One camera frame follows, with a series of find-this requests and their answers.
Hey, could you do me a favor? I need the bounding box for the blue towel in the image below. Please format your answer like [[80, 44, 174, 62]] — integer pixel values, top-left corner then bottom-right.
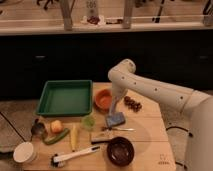
[[106, 112, 126, 127]]

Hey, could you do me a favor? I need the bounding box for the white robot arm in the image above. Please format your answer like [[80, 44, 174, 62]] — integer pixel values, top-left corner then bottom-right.
[[108, 59, 213, 171]]

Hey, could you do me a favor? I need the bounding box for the red orange bowl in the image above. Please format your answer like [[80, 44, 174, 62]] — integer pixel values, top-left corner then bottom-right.
[[94, 89, 112, 110]]

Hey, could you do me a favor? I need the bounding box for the dark purple bowl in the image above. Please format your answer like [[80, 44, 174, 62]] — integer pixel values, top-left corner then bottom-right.
[[107, 137, 135, 167]]

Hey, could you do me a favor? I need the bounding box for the dark grape bunch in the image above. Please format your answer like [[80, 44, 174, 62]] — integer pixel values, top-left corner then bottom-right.
[[124, 96, 142, 112]]

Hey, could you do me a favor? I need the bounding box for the small green cup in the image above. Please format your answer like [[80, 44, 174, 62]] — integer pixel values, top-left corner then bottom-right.
[[82, 116, 95, 131]]

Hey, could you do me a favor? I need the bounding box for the wooden block brush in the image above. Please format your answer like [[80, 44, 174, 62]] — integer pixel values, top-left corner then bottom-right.
[[90, 132, 113, 144]]

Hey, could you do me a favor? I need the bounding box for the yellow corn cob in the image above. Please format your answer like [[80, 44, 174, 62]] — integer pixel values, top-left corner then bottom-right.
[[70, 124, 79, 152]]

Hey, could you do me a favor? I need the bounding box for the green plastic tray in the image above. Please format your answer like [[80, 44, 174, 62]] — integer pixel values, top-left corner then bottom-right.
[[37, 80, 93, 117]]

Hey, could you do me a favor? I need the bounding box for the orange yellow fruit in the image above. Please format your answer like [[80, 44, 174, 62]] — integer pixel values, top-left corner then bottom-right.
[[50, 120, 63, 133]]

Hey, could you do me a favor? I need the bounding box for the green pepper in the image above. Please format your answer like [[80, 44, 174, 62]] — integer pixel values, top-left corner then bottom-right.
[[43, 128, 70, 145]]

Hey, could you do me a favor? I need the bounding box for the metal measuring cup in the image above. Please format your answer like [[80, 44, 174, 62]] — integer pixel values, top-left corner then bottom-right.
[[31, 119, 48, 138]]

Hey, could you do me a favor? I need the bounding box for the white round container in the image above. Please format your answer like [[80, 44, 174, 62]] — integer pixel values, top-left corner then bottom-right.
[[13, 142, 36, 163]]

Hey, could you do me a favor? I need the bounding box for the black cable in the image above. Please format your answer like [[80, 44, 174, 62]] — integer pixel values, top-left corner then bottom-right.
[[165, 125, 193, 168]]

